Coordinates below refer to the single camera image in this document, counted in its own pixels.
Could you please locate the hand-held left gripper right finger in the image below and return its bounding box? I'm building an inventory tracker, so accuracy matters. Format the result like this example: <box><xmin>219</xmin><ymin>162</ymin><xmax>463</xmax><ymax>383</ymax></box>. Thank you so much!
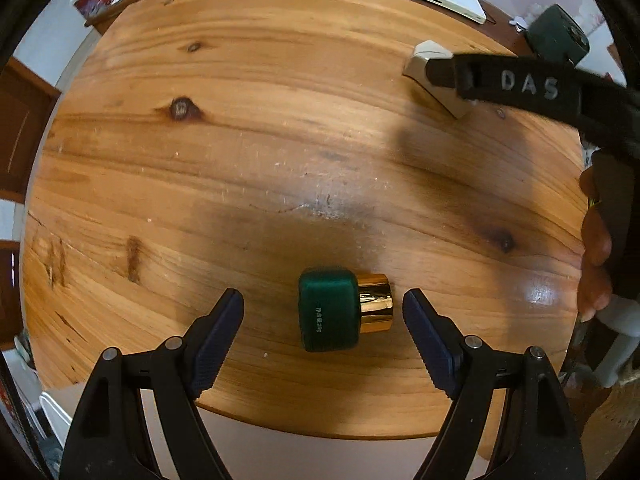
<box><xmin>402</xmin><ymin>288</ymin><xmax>587</xmax><ymax>480</ymax></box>

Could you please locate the green perfume bottle gold cap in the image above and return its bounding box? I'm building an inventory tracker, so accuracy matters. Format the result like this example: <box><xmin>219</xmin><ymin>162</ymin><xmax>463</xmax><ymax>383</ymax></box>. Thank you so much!
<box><xmin>297</xmin><ymin>267</ymin><xmax>395</xmax><ymax>353</ymax></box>

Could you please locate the beige plastic box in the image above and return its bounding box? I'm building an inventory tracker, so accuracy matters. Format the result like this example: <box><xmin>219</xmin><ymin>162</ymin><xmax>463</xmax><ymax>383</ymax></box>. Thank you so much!
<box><xmin>402</xmin><ymin>40</ymin><xmax>478</xmax><ymax>120</ymax></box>

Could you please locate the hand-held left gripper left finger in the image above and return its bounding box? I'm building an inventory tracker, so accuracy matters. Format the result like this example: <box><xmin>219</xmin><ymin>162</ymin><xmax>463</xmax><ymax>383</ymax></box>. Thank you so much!
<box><xmin>59</xmin><ymin>287</ymin><xmax>246</xmax><ymax>480</ymax></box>

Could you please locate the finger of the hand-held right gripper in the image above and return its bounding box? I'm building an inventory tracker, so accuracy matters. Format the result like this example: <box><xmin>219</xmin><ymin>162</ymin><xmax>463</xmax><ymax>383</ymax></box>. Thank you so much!
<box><xmin>425</xmin><ymin>51</ymin><xmax>586</xmax><ymax>127</ymax></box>

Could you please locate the brown wooden door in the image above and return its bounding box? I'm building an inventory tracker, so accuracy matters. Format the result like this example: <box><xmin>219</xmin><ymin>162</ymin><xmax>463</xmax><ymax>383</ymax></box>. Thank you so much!
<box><xmin>0</xmin><ymin>57</ymin><xmax>62</xmax><ymax>206</ymax></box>

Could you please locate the dark green case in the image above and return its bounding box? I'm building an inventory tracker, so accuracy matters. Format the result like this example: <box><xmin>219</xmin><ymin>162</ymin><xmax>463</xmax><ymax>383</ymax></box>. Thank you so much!
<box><xmin>527</xmin><ymin>4</ymin><xmax>591</xmax><ymax>66</ymax></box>

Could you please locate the person's right hand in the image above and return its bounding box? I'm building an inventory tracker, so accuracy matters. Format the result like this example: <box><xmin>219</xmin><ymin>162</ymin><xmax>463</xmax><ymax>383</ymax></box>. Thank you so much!
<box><xmin>579</xmin><ymin>164</ymin><xmax>615</xmax><ymax>322</ymax></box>

